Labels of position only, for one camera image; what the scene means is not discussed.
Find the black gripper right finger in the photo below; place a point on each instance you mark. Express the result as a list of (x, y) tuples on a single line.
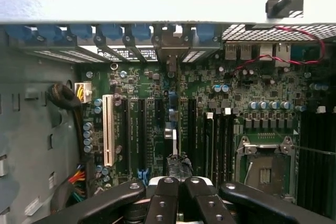
[(207, 203)]

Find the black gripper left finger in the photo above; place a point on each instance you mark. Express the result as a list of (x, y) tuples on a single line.
[(160, 203)]

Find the blue board connector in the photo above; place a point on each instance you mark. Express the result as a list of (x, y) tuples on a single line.
[(143, 176)]

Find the black RAM slots bank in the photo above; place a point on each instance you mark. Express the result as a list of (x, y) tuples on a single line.
[(219, 145)]

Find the metal CPU socket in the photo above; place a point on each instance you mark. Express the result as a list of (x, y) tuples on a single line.
[(265, 166)]

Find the black expansion slot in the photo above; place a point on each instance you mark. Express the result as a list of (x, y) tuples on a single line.
[(159, 108), (142, 134), (125, 134), (192, 129)]

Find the white expansion slot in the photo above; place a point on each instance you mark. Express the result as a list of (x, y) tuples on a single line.
[(108, 129)]

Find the green motherboard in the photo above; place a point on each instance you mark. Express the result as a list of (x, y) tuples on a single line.
[(236, 95)]

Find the thin metal locking lever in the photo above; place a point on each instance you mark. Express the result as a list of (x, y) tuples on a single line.
[(315, 150)]

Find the white power connector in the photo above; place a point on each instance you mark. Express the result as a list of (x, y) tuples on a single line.
[(82, 92)]

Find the grey metal PC case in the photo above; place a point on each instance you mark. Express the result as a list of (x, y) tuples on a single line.
[(34, 119)]

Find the silver rear port block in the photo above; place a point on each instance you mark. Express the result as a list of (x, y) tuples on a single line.
[(252, 51)]

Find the blue slot retention clip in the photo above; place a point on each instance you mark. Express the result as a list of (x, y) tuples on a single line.
[(18, 32), (112, 31), (81, 32), (52, 33), (206, 32), (141, 32)]

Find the black case latch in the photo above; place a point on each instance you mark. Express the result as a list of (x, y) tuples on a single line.
[(283, 6)]

